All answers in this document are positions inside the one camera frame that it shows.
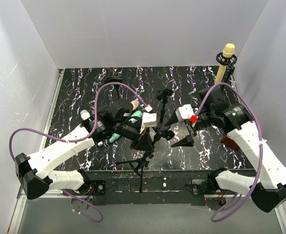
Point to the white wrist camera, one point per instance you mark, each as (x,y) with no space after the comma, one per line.
(186,112)
(148,120)

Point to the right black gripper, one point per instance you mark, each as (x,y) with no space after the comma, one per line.
(190,126)

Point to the black rear mic stand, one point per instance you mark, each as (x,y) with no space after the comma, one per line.
(118,79)

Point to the green microphone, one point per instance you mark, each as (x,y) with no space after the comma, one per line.
(134,118)

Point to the pink microphone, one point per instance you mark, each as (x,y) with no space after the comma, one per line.
(135,104)

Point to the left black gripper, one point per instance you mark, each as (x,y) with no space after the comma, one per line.
(138,134)

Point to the small black tripod stand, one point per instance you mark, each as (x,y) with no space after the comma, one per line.
(139,164)

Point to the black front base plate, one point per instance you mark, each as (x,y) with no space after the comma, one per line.
(155,187)

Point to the white microphone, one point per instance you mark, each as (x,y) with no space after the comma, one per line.
(86,115)

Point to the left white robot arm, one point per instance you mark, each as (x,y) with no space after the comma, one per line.
(36,172)

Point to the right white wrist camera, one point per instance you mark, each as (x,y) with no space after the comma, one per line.
(186,112)

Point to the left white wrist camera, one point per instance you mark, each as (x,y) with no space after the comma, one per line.
(148,120)

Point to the yellow microphone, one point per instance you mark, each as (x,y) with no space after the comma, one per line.
(229,48)

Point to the black tripod shock-mount stand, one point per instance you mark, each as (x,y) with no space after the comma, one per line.
(226,66)

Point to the brown box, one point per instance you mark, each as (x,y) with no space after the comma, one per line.
(230,143)

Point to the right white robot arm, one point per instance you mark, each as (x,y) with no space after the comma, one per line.
(268,188)

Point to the black round-base mic stand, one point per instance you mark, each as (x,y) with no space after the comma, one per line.
(160,128)

